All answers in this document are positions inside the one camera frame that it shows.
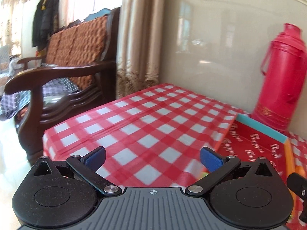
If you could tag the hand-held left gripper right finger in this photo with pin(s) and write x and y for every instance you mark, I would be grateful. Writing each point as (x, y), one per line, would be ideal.
(211, 160)

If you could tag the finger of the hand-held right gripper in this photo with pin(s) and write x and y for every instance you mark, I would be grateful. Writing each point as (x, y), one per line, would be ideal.
(296, 184)

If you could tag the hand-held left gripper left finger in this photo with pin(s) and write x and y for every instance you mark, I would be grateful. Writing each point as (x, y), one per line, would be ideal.
(94, 159)

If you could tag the cardboard box with red lining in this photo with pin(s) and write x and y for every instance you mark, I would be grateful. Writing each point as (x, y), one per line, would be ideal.
(254, 143)

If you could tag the red white checkered tablecloth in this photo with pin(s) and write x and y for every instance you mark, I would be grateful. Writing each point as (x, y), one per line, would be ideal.
(144, 124)

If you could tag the dark wooden sofa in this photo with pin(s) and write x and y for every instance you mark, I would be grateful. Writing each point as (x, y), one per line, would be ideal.
(55, 73)

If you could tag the blue white plaid cloth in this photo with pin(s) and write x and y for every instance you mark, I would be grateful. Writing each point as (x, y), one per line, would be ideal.
(14, 103)

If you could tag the red thermos flask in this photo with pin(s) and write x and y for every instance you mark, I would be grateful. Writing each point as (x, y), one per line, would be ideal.
(280, 76)

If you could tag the orange woven seat cushion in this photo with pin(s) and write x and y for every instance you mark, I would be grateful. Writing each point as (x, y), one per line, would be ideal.
(76, 45)

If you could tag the beige embroidered curtain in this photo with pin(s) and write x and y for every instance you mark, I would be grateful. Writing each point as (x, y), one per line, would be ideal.
(141, 40)

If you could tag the black hanging coat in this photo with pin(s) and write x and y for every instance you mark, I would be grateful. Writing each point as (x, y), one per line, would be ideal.
(44, 21)

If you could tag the pink sheer curtain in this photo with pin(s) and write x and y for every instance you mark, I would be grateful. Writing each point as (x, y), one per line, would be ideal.
(69, 2)

